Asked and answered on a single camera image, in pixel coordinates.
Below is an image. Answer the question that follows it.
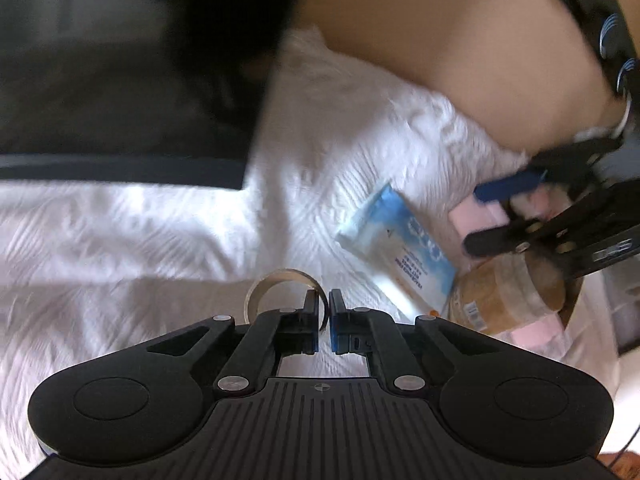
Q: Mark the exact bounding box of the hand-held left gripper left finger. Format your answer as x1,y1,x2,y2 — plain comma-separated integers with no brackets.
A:
148,291,321,397

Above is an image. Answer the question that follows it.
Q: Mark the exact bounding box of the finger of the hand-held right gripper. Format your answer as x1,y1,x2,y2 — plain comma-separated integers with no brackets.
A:
463,186,619,258
473,136,624,205

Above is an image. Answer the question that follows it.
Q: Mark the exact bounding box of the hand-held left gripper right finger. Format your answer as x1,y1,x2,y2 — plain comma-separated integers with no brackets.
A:
329,289,502,394

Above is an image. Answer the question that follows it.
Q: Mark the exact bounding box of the pink cardboard box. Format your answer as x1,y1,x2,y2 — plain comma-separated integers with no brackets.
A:
447,200,572,357

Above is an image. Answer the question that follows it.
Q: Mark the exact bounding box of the pink cloth scrunchie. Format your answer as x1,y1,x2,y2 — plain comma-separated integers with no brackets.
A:
510,182,574,224

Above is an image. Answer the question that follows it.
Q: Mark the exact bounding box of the beige tape ring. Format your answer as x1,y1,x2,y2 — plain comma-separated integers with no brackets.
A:
243,268,329,332

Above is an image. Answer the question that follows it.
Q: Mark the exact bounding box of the large clear plastic jar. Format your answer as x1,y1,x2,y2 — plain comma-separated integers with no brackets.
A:
444,252,569,337

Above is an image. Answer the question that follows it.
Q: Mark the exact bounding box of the blue wet wipes pack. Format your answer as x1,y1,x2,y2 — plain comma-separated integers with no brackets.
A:
335,182,459,324

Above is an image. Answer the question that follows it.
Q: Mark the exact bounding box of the white textured blanket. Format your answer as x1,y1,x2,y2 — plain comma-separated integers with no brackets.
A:
0,25,640,480

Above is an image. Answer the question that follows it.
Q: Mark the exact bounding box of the black patterned cloth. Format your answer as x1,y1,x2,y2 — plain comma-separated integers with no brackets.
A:
547,0,640,131

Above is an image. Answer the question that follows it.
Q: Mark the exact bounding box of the curved computer monitor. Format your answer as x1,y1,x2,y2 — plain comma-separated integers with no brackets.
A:
0,0,301,192

